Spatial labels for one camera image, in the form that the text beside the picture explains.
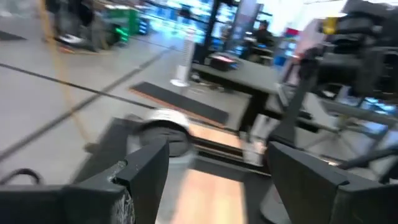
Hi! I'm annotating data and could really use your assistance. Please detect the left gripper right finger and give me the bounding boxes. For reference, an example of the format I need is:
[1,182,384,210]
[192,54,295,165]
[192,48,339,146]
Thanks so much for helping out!
[267,141,398,224]

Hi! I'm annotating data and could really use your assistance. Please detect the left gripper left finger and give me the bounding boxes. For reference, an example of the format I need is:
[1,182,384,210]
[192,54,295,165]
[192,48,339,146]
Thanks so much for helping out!
[0,139,170,224]

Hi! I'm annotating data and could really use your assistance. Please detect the white Celsius can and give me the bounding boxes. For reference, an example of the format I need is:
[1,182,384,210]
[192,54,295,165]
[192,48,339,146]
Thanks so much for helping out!
[136,126,197,178]

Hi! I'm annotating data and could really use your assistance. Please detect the black floor mat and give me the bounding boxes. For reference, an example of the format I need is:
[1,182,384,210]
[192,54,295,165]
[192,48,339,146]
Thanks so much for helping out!
[129,81,230,127]

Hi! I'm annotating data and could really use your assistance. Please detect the black work table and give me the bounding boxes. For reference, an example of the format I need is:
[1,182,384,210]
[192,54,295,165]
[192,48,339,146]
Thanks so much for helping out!
[191,51,280,131]

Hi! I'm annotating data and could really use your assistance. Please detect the white tower fan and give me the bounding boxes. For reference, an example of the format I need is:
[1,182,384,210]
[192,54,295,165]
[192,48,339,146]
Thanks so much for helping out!
[170,29,197,88]

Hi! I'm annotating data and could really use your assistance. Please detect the person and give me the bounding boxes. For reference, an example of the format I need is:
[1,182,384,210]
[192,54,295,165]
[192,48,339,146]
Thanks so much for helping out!
[248,19,276,63]

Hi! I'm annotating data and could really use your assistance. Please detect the black aluminium rig frame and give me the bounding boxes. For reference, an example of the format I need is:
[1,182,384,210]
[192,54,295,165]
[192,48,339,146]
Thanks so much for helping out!
[269,71,398,175]

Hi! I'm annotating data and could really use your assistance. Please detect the yellow extension cable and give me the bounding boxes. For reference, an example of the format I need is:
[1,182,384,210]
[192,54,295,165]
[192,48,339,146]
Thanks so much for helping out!
[37,0,94,147]

